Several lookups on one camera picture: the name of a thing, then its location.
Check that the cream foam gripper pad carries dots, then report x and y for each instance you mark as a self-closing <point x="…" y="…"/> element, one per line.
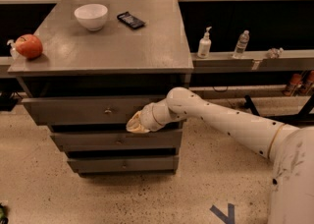
<point x="146" y="120"/>

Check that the grey top drawer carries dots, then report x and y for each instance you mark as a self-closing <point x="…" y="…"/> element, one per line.
<point x="86" y="110"/>

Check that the grey drawer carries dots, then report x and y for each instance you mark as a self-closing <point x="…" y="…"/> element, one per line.
<point x="86" y="110"/>
<point x="125" y="164"/>
<point x="114" y="140"/>

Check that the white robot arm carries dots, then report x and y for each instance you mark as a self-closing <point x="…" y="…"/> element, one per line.
<point x="291" y="149"/>

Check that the grey middle drawer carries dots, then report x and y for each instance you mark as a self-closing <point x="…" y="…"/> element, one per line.
<point x="114" y="140"/>

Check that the grey bottom drawer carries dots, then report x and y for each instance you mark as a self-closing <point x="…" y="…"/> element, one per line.
<point x="125" y="164"/>

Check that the grey drawer cabinet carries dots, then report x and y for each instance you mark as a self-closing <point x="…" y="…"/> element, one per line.
<point x="113" y="61"/>

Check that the white pump lotion bottle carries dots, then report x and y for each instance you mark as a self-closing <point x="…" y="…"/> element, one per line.
<point x="204" y="44"/>

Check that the black snack packet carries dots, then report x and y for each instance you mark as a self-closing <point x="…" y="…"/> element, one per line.
<point x="131" y="21"/>

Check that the white ceramic bowl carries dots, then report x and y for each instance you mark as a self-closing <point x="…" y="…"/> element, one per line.
<point x="92" y="16"/>

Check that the red apple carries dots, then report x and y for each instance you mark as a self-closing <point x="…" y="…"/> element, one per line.
<point x="29" y="46"/>

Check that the clear plastic water bottle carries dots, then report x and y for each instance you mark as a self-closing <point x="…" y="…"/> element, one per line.
<point x="241" y="44"/>

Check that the small clear pump bottle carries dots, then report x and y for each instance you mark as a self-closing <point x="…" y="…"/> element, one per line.
<point x="13" y="52"/>

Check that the crumpled clear plastic wrapper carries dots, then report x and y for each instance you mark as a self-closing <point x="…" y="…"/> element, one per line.
<point x="274" y="53"/>

